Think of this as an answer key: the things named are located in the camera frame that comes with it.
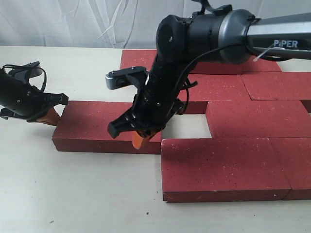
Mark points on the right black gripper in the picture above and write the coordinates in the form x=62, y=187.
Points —
x=154, y=104

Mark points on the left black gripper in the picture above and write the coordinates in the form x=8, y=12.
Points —
x=21, y=100

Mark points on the red brick with white specks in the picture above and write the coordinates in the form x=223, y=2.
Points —
x=214, y=88

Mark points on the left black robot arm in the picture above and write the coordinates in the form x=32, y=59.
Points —
x=23, y=101

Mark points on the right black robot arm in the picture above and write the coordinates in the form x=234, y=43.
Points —
x=221, y=35

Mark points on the red brick under back stack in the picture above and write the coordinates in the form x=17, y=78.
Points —
x=137, y=58

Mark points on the red brick right row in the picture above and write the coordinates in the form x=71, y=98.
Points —
x=278, y=85

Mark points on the red brick row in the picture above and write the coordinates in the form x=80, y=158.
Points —
x=278, y=85
x=258, y=119

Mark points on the red brick middle row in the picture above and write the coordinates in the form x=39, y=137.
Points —
x=258, y=119

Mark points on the white fabric backdrop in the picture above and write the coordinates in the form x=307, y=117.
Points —
x=117, y=24

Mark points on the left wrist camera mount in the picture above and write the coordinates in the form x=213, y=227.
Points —
x=31, y=69

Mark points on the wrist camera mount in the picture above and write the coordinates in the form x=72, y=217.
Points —
x=135, y=76
x=31, y=69

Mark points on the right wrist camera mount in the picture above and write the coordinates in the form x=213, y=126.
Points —
x=135, y=76

